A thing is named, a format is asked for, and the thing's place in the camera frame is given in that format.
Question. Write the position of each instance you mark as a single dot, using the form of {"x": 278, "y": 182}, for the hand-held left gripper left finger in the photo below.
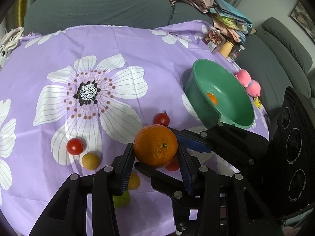
{"x": 124, "y": 170}

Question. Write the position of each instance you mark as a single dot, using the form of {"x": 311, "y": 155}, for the small yellow round fruit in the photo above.
{"x": 134, "y": 182}
{"x": 90, "y": 161}

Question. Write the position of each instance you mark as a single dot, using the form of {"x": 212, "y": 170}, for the green lime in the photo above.
{"x": 122, "y": 199}

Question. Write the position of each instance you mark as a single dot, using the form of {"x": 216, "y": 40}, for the grey sofa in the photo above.
{"x": 98, "y": 5}

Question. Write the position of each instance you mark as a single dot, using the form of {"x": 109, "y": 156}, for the clear plastic bottle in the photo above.
{"x": 236, "y": 52}

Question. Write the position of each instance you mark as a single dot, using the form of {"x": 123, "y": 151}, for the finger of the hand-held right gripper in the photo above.
{"x": 194, "y": 142}
{"x": 162, "y": 180}

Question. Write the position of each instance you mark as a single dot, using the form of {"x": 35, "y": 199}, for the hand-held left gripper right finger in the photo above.
{"x": 185, "y": 170}

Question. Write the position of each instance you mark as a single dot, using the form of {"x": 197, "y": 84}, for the red patterned snack packet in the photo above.
{"x": 214, "y": 39}

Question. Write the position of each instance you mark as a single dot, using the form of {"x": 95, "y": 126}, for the green plastic bowl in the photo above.
{"x": 228, "y": 95}

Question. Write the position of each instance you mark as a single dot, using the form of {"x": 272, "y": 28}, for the red cherry tomato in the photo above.
{"x": 75, "y": 146}
{"x": 172, "y": 167}
{"x": 161, "y": 119}

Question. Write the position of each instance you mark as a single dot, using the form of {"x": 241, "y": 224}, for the framed wall picture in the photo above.
{"x": 304, "y": 17}

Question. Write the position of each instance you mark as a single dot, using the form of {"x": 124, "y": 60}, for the small orange kumquat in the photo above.
{"x": 212, "y": 98}

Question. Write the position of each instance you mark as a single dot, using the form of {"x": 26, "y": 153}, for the purple floral cloth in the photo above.
{"x": 147, "y": 61}

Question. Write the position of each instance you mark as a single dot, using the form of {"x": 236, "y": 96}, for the white knitted cloth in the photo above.
{"x": 11, "y": 40}

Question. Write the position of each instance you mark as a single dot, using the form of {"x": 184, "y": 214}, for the large orange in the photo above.
{"x": 155, "y": 145}

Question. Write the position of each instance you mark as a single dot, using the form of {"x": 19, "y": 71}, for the pink plush toy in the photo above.
{"x": 248, "y": 82}

